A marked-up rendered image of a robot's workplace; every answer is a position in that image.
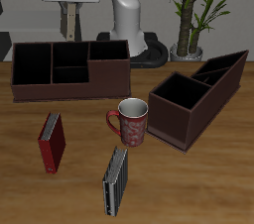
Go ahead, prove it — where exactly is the dark brown desk caddy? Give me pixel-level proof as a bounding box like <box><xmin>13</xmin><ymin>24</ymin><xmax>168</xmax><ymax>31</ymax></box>
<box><xmin>146</xmin><ymin>49</ymin><xmax>250</xmax><ymax>154</ymax></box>
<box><xmin>9</xmin><ymin>39</ymin><xmax>132</xmax><ymax>104</ymax></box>

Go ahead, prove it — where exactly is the red book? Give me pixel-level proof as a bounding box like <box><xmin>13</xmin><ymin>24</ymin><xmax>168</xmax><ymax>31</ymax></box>
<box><xmin>37</xmin><ymin>111</ymin><xmax>66</xmax><ymax>174</ymax></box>

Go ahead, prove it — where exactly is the black book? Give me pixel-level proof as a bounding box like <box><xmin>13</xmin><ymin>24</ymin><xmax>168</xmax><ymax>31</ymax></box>
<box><xmin>101</xmin><ymin>145</ymin><xmax>130</xmax><ymax>218</ymax></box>

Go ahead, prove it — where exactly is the green pot plant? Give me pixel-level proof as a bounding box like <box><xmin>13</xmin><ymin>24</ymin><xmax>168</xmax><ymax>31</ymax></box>
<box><xmin>168</xmin><ymin>0</ymin><xmax>234</xmax><ymax>63</ymax></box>

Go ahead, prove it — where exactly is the red patterned mug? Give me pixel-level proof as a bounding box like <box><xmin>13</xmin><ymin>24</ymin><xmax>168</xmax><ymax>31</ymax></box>
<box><xmin>105</xmin><ymin>97</ymin><xmax>150</xmax><ymax>149</ymax></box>

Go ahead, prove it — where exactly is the flat black base plate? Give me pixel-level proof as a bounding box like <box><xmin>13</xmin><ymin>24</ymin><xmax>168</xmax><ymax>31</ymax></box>
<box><xmin>95</xmin><ymin>31</ymin><xmax>170</xmax><ymax>69</ymax></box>

